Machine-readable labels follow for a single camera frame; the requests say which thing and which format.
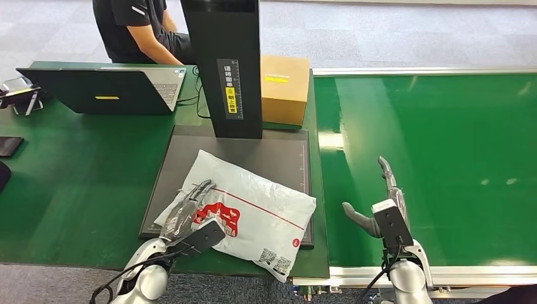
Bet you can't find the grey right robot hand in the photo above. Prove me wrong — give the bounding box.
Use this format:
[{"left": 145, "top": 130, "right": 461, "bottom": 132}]
[{"left": 341, "top": 156, "right": 411, "bottom": 239}]

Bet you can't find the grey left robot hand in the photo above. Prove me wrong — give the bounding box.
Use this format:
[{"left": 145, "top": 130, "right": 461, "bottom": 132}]
[{"left": 159, "top": 179, "right": 217, "bottom": 243}]

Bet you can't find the white plastic mailer package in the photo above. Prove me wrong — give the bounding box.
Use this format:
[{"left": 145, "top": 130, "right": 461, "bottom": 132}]
[{"left": 154, "top": 149, "right": 317, "bottom": 283}]

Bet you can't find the black weighing device with column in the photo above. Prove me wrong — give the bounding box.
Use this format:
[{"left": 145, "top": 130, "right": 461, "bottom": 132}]
[{"left": 138, "top": 0, "right": 315, "bottom": 249}]

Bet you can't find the green belt conveyor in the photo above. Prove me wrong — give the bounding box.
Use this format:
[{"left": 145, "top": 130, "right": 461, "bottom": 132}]
[{"left": 291, "top": 66, "right": 537, "bottom": 301}]

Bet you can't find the open laptop computer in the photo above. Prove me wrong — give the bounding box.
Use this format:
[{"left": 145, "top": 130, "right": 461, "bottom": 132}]
[{"left": 16, "top": 66, "right": 187, "bottom": 116}]

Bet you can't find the brown cardboard box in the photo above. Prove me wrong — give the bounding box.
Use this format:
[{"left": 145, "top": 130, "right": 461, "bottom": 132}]
[{"left": 260, "top": 55, "right": 312, "bottom": 127}]

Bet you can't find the dark object at corner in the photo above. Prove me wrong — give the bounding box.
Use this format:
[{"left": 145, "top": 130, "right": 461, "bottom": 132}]
[{"left": 478, "top": 284, "right": 537, "bottom": 304}]

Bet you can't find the flat black phone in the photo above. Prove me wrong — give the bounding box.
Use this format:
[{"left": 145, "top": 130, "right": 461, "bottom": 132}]
[{"left": 0, "top": 136, "right": 25, "bottom": 158}]

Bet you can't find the person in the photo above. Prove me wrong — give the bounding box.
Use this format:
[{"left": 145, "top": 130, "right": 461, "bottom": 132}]
[{"left": 92, "top": 0, "right": 196, "bottom": 66}]

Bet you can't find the phone on stand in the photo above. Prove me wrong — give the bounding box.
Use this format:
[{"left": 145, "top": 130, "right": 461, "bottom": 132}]
[{"left": 0, "top": 77, "right": 44, "bottom": 117}]

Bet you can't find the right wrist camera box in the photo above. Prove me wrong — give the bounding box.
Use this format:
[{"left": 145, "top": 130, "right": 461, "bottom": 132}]
[{"left": 371, "top": 199, "right": 415, "bottom": 249}]

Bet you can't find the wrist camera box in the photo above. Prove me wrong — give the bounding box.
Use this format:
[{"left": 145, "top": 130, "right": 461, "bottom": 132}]
[
  {"left": 371, "top": 199, "right": 415, "bottom": 249},
  {"left": 178, "top": 218, "right": 227, "bottom": 257}
]

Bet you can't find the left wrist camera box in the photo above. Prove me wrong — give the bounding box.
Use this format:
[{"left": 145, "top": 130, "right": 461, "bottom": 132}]
[{"left": 178, "top": 218, "right": 227, "bottom": 257}]

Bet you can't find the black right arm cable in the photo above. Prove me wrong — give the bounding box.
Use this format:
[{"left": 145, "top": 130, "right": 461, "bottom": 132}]
[{"left": 355, "top": 247, "right": 403, "bottom": 304}]

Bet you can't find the thin black desk cable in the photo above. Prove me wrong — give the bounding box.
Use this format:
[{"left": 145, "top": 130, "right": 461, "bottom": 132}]
[{"left": 176, "top": 66, "right": 212, "bottom": 120}]

